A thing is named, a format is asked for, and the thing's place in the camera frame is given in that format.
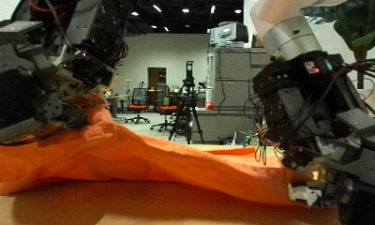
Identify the orange button shirt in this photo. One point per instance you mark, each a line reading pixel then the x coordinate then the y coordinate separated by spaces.
pixel 133 156

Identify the green bottle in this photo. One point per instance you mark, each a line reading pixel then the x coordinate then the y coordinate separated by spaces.
pixel 252 139

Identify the background work table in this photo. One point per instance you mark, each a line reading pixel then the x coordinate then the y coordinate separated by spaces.
pixel 113 98

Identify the grey low counter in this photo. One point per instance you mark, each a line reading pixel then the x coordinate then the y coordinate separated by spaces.
pixel 224 125

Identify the grey drawer cabinet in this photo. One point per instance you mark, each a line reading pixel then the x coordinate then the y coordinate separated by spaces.
pixel 234 78

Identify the red ball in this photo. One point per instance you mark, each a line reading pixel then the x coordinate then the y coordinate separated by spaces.
pixel 209 106

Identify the orange office chair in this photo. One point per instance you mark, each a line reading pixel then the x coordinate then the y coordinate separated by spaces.
pixel 137 107
pixel 166 108

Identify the copper kettle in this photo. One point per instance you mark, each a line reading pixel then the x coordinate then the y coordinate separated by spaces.
pixel 256 41

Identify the brown door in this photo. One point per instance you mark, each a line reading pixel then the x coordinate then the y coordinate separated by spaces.
pixel 153 78

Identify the grey box device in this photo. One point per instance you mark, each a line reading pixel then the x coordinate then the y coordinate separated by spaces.
pixel 228 34

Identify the ceiling light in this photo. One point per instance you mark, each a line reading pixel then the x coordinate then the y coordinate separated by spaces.
pixel 133 13
pixel 237 11
pixel 156 7
pixel 185 10
pixel 212 8

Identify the black camera tripod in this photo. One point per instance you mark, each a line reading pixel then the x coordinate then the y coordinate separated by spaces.
pixel 188 106

